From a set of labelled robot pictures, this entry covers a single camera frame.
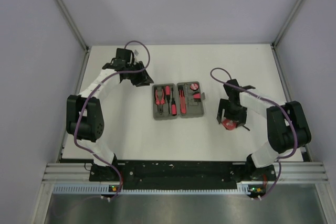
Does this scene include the left aluminium corner post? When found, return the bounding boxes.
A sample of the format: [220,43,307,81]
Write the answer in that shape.
[54,0,89,52]

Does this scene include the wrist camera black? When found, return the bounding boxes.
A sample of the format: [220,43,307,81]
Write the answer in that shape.
[224,79,240,94]
[115,48,134,63]

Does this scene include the red hex key holder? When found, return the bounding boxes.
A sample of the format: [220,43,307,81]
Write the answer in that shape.
[193,92,202,103]

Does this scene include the right aluminium corner post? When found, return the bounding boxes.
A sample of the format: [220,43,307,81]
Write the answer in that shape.
[272,0,306,50]

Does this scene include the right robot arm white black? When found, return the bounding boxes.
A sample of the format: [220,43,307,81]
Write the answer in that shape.
[217,81,311,182]

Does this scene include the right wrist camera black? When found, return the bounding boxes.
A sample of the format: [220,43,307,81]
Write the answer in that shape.
[224,79,240,94]

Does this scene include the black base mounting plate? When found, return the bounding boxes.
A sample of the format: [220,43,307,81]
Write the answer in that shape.
[89,159,276,190]

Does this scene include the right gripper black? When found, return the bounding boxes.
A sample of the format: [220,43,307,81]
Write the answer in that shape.
[217,99,246,127]

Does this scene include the red black pliers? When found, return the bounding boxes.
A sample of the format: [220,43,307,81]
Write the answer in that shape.
[154,87,165,115]

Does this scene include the red black screwdriver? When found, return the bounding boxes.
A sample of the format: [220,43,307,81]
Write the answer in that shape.
[165,86,171,113]
[171,98,177,116]

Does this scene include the grey plastic tool case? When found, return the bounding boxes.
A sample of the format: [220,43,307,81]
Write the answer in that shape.
[152,81,205,120]

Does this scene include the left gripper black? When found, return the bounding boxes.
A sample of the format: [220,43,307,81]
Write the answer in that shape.
[125,61,153,87]

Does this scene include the aluminium front frame rail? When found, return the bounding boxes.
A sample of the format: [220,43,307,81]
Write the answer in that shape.
[43,162,329,184]

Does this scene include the grey slotted cable duct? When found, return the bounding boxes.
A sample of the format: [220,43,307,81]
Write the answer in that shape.
[53,184,250,195]

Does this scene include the red electrical tape roll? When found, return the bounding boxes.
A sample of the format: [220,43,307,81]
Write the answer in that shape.
[190,82,199,91]

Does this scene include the aluminium corner post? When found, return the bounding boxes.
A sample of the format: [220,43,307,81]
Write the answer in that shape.
[272,0,306,50]
[54,0,89,52]

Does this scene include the red utility knife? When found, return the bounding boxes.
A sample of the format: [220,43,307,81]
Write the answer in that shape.
[178,86,186,114]

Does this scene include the red tape measure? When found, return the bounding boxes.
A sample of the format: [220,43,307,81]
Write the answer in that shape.
[222,119,243,131]

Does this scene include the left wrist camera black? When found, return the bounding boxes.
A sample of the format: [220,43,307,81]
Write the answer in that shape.
[115,48,134,63]

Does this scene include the clear test screwdriver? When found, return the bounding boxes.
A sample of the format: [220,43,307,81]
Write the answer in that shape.
[184,84,189,97]

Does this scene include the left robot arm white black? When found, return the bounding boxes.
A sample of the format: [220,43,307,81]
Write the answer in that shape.
[66,59,153,180]

